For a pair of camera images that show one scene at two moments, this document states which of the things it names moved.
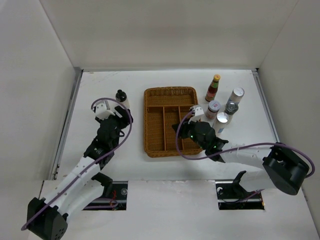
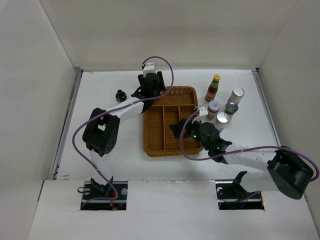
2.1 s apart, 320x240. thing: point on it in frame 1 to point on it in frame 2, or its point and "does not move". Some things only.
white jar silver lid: [221, 122] does not move
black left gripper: [125, 119] to [160, 88]
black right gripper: [191, 122] does not move
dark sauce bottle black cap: [121, 96] does not move
